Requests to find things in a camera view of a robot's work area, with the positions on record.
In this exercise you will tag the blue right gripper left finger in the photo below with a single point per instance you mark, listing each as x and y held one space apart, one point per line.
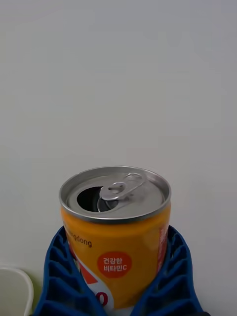
61 284

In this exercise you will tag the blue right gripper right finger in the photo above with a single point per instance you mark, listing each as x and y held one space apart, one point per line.
175 284

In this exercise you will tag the orange drink can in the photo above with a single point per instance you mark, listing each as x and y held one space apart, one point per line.
118 237

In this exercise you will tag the yellow-green plastic waste bin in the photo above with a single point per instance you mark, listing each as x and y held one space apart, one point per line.
14 291

